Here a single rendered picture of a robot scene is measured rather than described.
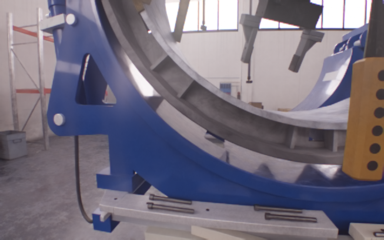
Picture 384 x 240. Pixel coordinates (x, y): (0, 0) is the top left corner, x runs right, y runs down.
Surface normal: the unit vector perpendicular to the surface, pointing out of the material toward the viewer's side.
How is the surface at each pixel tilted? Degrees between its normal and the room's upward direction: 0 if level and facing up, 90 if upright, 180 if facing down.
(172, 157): 90
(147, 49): 90
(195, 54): 90
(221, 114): 90
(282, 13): 114
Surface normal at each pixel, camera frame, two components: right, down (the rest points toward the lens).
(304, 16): 0.07, 0.51
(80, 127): -0.17, 0.11
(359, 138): -0.82, 0.06
